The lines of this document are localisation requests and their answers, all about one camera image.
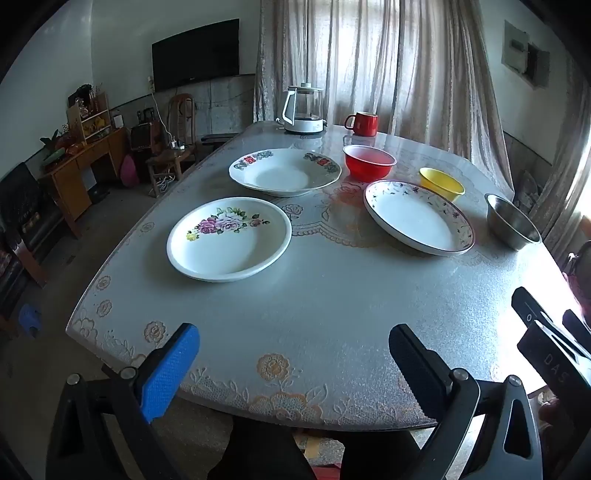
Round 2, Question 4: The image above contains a small wooden shelf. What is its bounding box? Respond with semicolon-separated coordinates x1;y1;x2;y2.
66;91;114;144

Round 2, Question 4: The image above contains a red mug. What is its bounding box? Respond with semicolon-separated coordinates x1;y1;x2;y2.
344;111;379;137

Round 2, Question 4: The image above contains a white plate with red characters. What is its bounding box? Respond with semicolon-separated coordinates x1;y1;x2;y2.
228;148;342;198

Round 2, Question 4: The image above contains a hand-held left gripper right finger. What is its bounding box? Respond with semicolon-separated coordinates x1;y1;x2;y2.
389;323;543;480

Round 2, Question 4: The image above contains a brown wooden chair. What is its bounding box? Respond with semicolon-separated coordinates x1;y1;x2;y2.
147;93;199;197

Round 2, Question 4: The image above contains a pink bag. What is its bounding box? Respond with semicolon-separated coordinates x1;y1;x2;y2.
120;154;139;186

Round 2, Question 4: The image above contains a wall electrical box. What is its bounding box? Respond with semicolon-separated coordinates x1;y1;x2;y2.
502;19;551;88

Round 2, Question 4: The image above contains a beige patterned curtain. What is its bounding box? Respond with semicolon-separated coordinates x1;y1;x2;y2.
253;0;515;195

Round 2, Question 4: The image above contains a white plate with floral rim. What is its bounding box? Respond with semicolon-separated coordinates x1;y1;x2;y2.
363;179;476;256

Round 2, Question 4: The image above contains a red plastic bowl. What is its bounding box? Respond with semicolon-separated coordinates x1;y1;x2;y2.
342;144;398;182

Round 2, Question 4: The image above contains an orange wooden desk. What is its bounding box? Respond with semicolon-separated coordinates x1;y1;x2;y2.
38;127;130;238

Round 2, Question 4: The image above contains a yellow bowl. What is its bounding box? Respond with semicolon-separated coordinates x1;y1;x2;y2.
419;167;465;202

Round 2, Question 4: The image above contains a glass electric kettle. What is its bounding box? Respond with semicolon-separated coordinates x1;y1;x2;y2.
276;82;328;136

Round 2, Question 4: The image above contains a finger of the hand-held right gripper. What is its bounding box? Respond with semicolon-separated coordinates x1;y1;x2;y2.
512;286;583;329
562;308;591;344

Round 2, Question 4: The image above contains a dark shelf unit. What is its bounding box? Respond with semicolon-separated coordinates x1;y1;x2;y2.
0;161;65;319

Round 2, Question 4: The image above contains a white plate with rose print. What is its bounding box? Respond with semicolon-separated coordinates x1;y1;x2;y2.
166;196;293;282

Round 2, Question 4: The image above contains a black wall television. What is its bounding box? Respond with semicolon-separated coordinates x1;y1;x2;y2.
151;18;241;92

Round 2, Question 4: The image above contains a blue plastic stool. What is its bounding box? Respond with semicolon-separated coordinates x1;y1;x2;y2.
18;305;43;337

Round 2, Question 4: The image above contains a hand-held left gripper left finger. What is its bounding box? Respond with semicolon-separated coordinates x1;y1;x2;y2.
45;323;201;480

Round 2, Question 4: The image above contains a dark bench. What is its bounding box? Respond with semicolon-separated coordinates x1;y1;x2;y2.
201;133;241;149

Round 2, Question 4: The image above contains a floral print tablecloth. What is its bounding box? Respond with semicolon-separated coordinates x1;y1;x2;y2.
65;121;587;430

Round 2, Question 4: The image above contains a stainless steel bowl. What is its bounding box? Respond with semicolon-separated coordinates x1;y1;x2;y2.
484;193;542;251

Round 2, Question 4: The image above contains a grey window curtain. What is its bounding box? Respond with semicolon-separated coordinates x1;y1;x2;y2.
526;60;591;268

